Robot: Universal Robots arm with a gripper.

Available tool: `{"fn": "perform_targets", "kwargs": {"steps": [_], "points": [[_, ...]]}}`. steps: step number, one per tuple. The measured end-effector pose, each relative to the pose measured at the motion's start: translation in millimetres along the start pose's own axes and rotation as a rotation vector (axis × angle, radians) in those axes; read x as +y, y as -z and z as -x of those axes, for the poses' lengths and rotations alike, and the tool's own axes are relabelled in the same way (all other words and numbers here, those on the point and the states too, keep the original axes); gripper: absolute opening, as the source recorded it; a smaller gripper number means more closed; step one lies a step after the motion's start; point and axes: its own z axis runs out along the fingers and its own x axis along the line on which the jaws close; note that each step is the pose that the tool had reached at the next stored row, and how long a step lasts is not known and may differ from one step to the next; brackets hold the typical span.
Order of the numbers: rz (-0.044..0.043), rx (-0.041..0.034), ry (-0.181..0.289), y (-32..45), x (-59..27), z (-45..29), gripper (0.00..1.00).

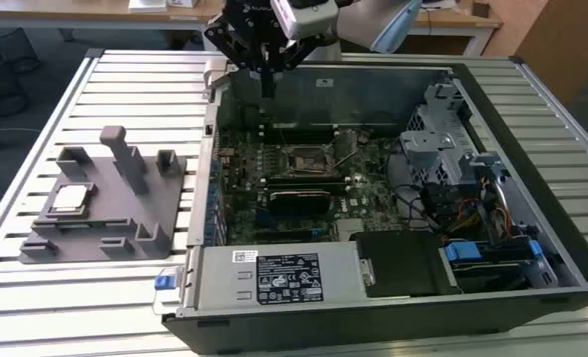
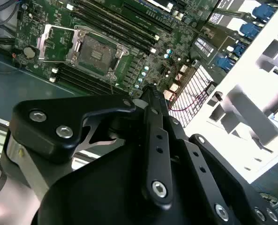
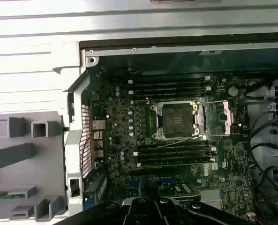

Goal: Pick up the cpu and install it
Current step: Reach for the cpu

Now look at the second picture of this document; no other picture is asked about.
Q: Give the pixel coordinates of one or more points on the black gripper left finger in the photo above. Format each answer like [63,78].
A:
[42,131]

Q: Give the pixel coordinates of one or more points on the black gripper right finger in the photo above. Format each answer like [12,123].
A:
[199,164]

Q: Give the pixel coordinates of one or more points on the metal socket cover frame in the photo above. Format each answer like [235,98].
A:
[42,44]

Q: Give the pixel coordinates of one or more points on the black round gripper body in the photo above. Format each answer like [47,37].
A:
[94,199]

